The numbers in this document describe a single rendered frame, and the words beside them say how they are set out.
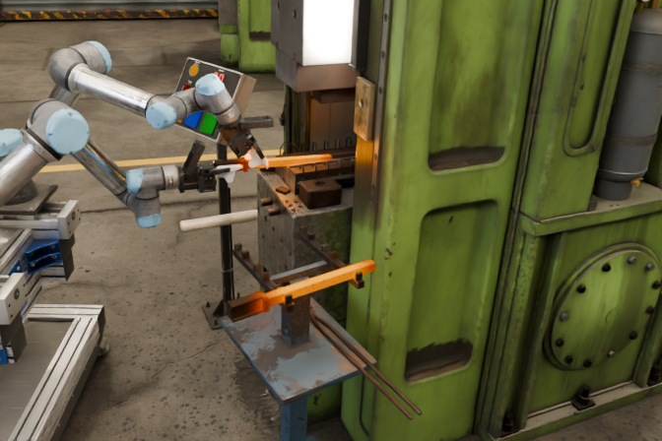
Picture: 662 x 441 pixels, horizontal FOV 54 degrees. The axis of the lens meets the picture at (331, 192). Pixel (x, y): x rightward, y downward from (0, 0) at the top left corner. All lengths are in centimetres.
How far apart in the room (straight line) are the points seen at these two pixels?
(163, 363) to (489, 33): 189
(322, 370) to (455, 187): 65
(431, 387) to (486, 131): 92
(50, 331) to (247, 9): 476
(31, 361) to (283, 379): 123
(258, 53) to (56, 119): 532
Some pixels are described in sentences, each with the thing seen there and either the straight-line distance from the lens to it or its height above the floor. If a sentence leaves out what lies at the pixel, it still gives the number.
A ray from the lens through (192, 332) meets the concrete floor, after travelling 307.
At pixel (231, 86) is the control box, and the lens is 253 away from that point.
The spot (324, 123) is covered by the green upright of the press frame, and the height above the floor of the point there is 106.
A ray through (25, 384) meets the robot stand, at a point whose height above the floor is 21.
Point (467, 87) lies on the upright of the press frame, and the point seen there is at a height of 135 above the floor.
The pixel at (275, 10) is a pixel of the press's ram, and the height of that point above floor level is 149.
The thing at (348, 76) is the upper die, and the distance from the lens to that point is 210.
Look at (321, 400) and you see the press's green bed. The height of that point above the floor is 11.
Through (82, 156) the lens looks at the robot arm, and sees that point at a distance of 210.
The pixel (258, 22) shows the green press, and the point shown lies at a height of 53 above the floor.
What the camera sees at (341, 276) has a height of 94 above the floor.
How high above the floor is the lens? 186
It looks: 25 degrees down
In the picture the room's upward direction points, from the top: 2 degrees clockwise
